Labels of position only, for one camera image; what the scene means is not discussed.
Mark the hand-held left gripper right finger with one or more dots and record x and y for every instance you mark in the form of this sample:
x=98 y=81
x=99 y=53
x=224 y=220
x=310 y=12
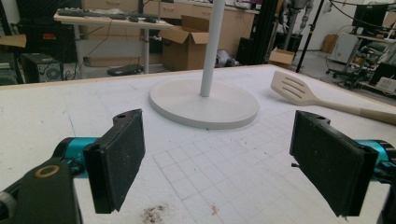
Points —
x=330 y=158

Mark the black speaker cabinet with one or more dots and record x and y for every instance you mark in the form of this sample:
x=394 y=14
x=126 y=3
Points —
x=45 y=31

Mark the white stand with round base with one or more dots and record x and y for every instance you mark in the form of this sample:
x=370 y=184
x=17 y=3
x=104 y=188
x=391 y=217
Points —
x=204 y=102

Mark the beige slotted spatula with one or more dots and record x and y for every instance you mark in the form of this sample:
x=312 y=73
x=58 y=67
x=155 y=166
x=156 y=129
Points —
x=299 y=92

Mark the black computer tower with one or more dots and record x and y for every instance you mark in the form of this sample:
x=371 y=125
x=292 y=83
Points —
x=42 y=70

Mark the large open cardboard box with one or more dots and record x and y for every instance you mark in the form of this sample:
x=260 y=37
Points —
x=183 y=46

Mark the black keyboard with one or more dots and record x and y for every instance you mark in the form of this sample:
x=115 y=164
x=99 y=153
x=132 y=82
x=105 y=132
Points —
x=90 y=13

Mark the black monitor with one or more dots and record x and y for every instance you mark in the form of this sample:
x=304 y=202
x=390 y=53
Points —
x=370 y=15

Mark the small cardboard box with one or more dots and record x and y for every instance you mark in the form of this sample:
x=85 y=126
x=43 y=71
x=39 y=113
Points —
x=281 y=58

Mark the black tripod leg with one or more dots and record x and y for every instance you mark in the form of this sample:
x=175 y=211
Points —
x=309 y=35

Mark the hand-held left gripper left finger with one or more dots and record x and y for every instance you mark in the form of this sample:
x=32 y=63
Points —
x=116 y=161

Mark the black laptop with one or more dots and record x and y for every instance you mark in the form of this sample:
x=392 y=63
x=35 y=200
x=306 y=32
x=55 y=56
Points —
x=125 y=70

